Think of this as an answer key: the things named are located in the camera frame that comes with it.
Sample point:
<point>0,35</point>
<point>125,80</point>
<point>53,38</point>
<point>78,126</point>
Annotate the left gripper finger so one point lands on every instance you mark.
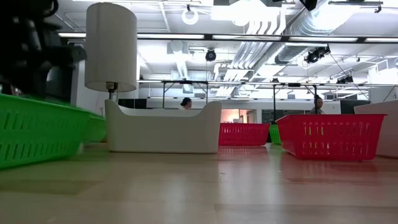
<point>76,56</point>

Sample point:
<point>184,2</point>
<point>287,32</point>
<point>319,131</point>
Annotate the green plastic basket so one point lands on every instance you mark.
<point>96,129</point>
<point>274,134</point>
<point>37,130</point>

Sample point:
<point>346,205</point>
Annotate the white plastic bin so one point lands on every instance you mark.
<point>161,133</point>
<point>390,130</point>

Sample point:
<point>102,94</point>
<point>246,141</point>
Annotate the red plastic basket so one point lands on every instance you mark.
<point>329,137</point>
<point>242,134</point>

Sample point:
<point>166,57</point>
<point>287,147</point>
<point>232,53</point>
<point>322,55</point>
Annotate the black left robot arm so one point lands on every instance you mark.
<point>14,37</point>

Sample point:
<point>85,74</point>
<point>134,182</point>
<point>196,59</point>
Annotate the white shade table lamp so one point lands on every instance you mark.
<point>110,46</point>

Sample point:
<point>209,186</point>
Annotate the black monitor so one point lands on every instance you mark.
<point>354,106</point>
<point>132,103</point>

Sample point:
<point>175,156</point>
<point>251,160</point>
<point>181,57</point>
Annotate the person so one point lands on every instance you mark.
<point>317,105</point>
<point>186,103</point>

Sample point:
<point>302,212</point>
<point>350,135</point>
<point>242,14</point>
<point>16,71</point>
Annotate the round black ceiling fixture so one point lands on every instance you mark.
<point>211,55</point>

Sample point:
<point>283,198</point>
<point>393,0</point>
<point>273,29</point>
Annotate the linear ceiling light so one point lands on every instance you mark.
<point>248,37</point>

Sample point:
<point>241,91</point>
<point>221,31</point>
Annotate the black angular ceiling fixture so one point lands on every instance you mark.
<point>309,3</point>

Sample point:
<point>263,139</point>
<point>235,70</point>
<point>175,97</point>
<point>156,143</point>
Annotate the black ceiling spotlight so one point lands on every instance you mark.
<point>315,55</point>
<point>345,80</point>

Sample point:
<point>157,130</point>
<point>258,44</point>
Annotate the black background rig frame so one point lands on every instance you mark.
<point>185,82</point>
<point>293,84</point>

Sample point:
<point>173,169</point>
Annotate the silver ventilation duct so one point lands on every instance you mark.
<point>308,21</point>

